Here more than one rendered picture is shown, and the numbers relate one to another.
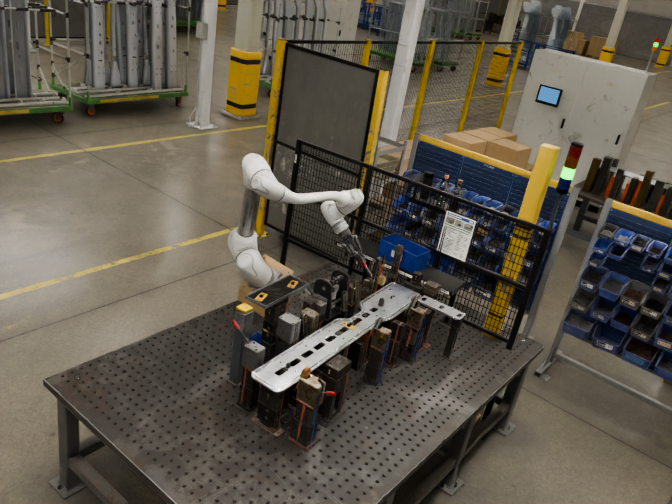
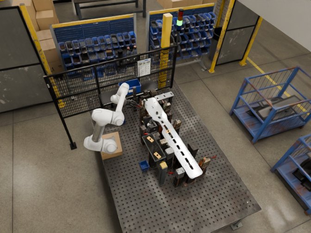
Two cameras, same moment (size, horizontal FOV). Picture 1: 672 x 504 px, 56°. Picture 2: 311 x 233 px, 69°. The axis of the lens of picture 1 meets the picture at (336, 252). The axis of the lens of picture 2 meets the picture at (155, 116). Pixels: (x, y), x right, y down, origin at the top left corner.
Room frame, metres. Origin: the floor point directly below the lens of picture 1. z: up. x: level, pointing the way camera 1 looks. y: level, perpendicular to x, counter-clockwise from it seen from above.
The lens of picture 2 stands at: (2.15, 1.54, 3.40)
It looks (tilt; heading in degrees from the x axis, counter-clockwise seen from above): 49 degrees down; 300
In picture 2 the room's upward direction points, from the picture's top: 4 degrees clockwise
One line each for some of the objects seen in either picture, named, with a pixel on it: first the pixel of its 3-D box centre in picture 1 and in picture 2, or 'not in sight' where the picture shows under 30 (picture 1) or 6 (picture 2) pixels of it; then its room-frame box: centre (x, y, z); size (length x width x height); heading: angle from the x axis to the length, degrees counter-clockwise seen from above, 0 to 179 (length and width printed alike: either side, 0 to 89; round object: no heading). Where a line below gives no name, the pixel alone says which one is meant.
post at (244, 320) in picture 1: (240, 346); (162, 174); (2.66, 0.40, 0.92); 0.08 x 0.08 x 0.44; 59
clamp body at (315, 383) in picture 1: (307, 411); (202, 166); (2.32, 0.00, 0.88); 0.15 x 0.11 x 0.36; 59
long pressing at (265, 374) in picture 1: (347, 328); (169, 132); (2.89, -0.14, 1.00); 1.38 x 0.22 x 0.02; 149
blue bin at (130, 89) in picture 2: (403, 253); (129, 87); (3.78, -0.44, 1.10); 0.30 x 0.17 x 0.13; 54
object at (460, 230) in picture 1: (456, 235); (143, 67); (3.74, -0.74, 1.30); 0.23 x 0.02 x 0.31; 59
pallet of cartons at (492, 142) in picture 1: (485, 179); (39, 16); (7.73, -1.71, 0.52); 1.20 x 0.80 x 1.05; 142
